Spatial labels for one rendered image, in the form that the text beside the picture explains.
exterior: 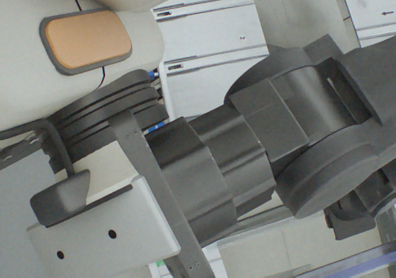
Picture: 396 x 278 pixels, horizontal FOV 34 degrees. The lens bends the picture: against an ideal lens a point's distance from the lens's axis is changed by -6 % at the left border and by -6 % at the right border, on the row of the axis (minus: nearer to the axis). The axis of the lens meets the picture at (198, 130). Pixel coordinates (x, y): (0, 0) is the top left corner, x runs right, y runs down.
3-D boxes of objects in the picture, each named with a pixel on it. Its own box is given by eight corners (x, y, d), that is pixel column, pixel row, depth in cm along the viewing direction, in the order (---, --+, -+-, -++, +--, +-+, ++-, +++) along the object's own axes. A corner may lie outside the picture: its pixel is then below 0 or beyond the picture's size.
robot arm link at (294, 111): (207, 106, 45) (250, 174, 43) (331, 46, 47) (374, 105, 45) (202, 160, 53) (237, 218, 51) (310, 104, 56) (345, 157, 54)
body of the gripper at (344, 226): (353, 164, 100) (367, 156, 93) (373, 228, 98) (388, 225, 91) (315, 177, 100) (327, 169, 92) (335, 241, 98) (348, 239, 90)
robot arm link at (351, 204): (342, 185, 86) (363, 222, 85) (383, 159, 87) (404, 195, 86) (330, 191, 93) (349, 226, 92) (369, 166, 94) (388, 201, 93)
